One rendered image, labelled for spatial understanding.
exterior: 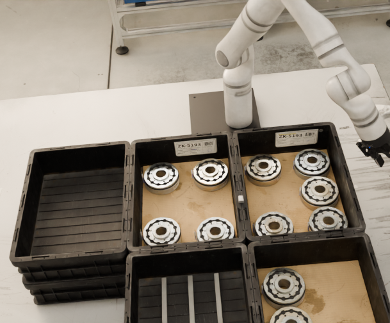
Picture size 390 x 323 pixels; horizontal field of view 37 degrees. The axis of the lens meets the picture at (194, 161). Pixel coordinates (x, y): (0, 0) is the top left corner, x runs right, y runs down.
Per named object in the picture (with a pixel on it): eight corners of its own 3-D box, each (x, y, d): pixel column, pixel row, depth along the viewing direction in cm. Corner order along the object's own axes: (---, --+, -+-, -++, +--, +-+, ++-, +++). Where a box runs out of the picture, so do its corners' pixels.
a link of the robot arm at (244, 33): (237, 6, 160) (262, -8, 164) (207, 54, 184) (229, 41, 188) (259, 33, 159) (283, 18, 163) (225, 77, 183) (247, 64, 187)
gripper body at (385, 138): (351, 137, 156) (363, 159, 161) (379, 141, 149) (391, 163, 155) (363, 116, 158) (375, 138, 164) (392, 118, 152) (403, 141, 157)
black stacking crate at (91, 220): (41, 176, 184) (31, 150, 175) (136, 167, 183) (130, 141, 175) (22, 287, 157) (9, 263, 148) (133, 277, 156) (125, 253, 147)
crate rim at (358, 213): (232, 136, 175) (231, 130, 174) (333, 126, 175) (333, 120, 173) (246, 247, 148) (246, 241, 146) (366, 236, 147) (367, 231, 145)
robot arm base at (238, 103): (227, 110, 206) (224, 70, 194) (253, 111, 205) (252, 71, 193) (224, 128, 200) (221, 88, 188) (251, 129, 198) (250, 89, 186)
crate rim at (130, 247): (131, 145, 176) (130, 140, 174) (232, 136, 175) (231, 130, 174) (128, 257, 149) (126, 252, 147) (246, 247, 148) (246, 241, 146)
